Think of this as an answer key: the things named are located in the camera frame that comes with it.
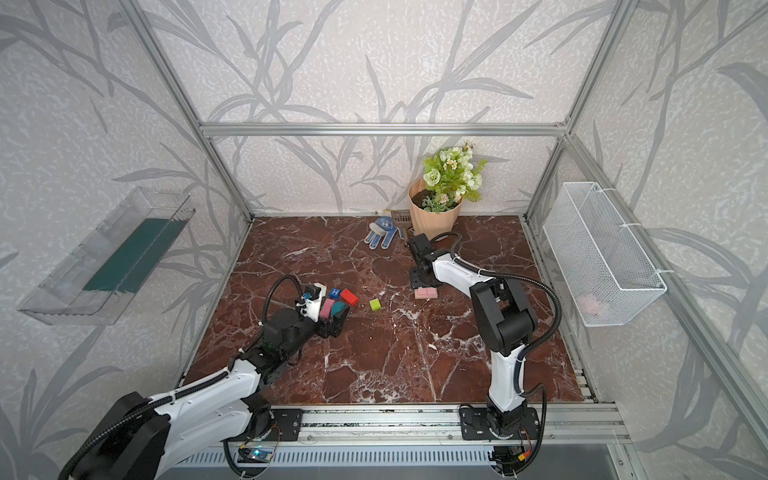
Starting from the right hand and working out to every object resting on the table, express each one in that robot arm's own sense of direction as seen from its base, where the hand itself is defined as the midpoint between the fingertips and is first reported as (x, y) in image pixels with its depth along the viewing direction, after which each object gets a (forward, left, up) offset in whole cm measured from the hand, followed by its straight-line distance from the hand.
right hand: (424, 270), depth 99 cm
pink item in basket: (-22, -39, +17) cm, 48 cm away
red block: (-8, +25, -3) cm, 26 cm away
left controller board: (-50, +43, -4) cm, 66 cm away
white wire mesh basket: (-21, -36, +31) cm, 52 cm away
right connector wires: (-51, -20, -3) cm, 55 cm away
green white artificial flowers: (+22, -9, +22) cm, 32 cm away
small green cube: (-11, +16, -3) cm, 20 cm away
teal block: (-12, +28, -3) cm, 31 cm away
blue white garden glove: (+22, +15, -3) cm, 27 cm away
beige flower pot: (+14, -4, +7) cm, 16 cm away
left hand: (-14, +25, +9) cm, 30 cm away
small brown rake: (+26, +8, -1) cm, 27 cm away
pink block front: (-7, 0, -2) cm, 8 cm away
